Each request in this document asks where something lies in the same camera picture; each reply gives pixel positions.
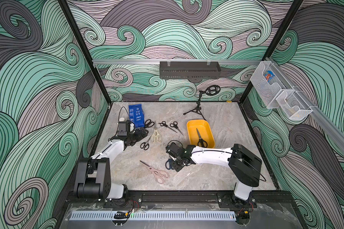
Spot yellow plastic storage box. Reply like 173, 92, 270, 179
186, 119, 215, 148

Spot aluminium rail wall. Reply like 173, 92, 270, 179
265, 57, 344, 153
92, 59, 261, 65

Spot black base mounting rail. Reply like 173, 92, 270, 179
66, 190, 294, 210

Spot black corner frame post right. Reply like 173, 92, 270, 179
239, 0, 304, 103

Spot black corner frame post left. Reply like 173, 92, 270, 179
58, 0, 112, 106

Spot clear wall bin small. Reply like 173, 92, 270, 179
276, 89, 313, 121

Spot clear wall bin large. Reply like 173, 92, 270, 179
250, 61, 284, 109

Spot black corner frame post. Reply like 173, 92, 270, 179
58, 0, 112, 106
239, 0, 304, 103

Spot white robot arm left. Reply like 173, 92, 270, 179
74, 127, 149, 199

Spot white perforated front strip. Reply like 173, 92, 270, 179
69, 210, 237, 221

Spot small black scissors right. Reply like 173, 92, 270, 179
170, 121, 183, 135

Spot black hanging wall tray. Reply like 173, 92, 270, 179
159, 62, 222, 82

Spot blue handled scissors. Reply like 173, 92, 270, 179
165, 158, 174, 170

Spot aluminium rail right wall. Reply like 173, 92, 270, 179
265, 57, 344, 153

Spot cream handled kitchen scissors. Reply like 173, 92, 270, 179
151, 127, 162, 143

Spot all black scissors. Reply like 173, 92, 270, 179
196, 129, 208, 148

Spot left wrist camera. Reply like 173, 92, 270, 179
117, 120, 134, 137

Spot black mini tripod stand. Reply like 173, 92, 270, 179
183, 85, 221, 121

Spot small black scissors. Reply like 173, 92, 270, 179
159, 121, 177, 132
170, 121, 183, 135

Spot black handled grey scissors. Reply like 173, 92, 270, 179
140, 137, 151, 150

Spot small black scissors left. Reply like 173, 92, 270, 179
159, 121, 177, 132

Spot aluminium rail back wall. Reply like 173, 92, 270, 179
92, 59, 261, 65

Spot blue snack packet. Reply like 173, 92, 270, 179
129, 104, 144, 128

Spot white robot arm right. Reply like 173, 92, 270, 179
166, 142, 262, 203

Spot pink handled scissors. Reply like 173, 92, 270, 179
140, 160, 170, 184

